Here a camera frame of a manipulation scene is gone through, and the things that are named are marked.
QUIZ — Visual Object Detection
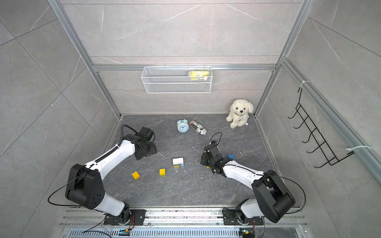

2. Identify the black wire hook rack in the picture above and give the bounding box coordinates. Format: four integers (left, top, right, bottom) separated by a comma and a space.
287, 88, 355, 169

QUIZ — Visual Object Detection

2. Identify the yellow sponge in basket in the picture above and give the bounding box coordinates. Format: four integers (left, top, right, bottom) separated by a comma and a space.
188, 70, 210, 81

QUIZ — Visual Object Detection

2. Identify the cream long lego brick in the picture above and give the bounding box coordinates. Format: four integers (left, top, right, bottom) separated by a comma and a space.
173, 157, 184, 165

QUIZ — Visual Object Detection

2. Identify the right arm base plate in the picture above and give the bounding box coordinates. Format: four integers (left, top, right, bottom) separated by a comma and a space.
222, 208, 265, 226

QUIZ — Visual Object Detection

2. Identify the blue alarm clock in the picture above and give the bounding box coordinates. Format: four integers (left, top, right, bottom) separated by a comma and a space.
177, 118, 189, 133

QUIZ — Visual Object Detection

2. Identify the white wire mesh basket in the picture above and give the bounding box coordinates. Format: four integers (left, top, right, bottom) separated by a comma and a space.
141, 66, 213, 94

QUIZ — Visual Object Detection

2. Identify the white plush dog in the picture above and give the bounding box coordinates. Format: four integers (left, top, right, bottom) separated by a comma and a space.
226, 99, 254, 129

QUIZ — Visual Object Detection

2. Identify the yellow lego brick near left arm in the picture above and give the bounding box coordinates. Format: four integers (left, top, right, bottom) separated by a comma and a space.
132, 171, 140, 180

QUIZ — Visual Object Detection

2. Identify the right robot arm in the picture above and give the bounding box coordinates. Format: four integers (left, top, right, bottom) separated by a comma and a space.
200, 141, 298, 225

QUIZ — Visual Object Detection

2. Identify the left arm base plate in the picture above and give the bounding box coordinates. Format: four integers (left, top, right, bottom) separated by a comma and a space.
104, 209, 146, 226

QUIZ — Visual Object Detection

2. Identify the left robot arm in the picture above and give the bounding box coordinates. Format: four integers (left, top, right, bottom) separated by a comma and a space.
62, 125, 157, 225

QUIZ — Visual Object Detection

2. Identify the aluminium mounting rail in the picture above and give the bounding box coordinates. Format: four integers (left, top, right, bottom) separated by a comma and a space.
58, 206, 308, 228

